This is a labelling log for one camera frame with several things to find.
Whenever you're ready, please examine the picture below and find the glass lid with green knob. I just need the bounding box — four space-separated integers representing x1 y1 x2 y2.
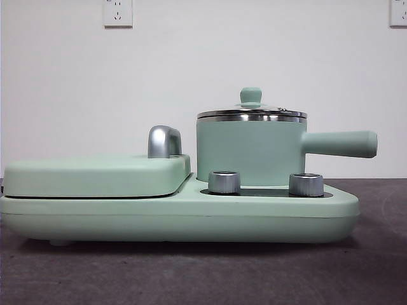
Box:
197 87 308 121

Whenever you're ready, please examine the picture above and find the silver control knob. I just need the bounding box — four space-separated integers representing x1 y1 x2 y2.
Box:
288 173 324 196
208 170 242 194

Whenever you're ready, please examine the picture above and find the green hinged grill cover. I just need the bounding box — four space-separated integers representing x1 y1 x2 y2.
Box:
3 152 193 198

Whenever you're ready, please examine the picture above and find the green breakfast maker base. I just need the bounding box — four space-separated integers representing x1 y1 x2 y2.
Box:
0 177 360 246

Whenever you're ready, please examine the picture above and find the silver grill cover handle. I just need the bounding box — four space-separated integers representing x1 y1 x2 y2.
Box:
148 125 184 159

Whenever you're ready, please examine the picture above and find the green pot with handle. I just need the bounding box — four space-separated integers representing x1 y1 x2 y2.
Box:
196 112 378 188

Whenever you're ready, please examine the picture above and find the white wall socket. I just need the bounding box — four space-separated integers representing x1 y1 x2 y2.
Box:
103 0 134 29
389 0 407 29

